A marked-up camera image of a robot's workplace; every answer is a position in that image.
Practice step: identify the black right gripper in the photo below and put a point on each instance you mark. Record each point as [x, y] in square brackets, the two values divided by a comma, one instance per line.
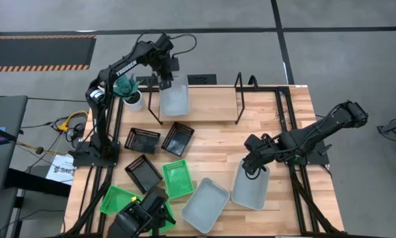
[260, 155]

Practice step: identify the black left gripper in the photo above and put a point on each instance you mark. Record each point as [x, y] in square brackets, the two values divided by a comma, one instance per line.
[163, 64]

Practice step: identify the grey plastic basket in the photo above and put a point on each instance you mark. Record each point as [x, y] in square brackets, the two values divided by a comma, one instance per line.
[174, 102]
[250, 193]
[204, 206]

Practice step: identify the black slotted plastic basket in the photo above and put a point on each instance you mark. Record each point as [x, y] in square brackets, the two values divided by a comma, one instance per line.
[144, 174]
[178, 140]
[142, 142]

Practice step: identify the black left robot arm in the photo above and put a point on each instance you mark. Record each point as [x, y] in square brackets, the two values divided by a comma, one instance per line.
[125, 67]

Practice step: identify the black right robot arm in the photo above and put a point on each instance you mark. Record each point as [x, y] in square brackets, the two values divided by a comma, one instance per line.
[316, 132]

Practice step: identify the black electronics box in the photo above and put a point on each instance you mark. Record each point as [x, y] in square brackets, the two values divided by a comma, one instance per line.
[141, 81]
[201, 79]

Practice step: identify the white plant pot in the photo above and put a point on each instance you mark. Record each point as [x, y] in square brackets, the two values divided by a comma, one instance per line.
[136, 104]

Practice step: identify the green artificial plant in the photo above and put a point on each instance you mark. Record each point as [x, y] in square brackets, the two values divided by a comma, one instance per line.
[126, 87]

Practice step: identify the black hazard-striped floor mat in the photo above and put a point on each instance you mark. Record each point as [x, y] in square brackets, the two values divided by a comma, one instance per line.
[35, 53]

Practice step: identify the white printed paper sheet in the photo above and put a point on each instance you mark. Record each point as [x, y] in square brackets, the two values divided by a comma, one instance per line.
[60, 170]

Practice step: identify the grey desk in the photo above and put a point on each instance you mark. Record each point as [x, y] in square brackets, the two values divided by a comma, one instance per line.
[6, 112]

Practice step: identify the black desk base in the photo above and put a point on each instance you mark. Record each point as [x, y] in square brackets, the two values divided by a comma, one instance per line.
[35, 182]

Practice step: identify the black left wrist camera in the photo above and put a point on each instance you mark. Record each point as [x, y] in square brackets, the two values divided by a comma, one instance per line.
[175, 63]

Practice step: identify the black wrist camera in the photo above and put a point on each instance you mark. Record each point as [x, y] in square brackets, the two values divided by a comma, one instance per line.
[252, 140]
[175, 63]

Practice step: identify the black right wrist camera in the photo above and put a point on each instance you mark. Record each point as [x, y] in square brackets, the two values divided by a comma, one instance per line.
[252, 140]

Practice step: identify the black aluminium table frame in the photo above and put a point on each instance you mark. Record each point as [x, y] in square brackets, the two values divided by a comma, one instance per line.
[267, 89]

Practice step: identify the black camera unit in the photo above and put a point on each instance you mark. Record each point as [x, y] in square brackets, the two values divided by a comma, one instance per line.
[135, 218]

